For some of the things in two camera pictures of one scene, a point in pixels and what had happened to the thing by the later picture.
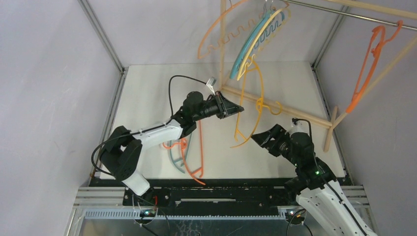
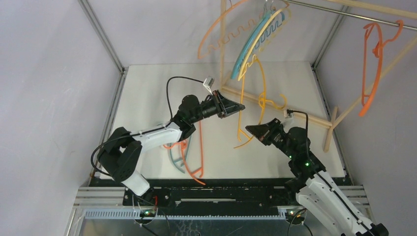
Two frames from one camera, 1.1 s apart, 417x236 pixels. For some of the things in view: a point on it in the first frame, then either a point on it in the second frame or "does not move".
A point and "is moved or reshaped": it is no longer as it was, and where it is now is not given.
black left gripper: x=227 y=108 does not move
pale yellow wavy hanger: x=287 y=8 does not move
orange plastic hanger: x=376 y=51 is moved or reshaped
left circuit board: x=147 y=213 does not move
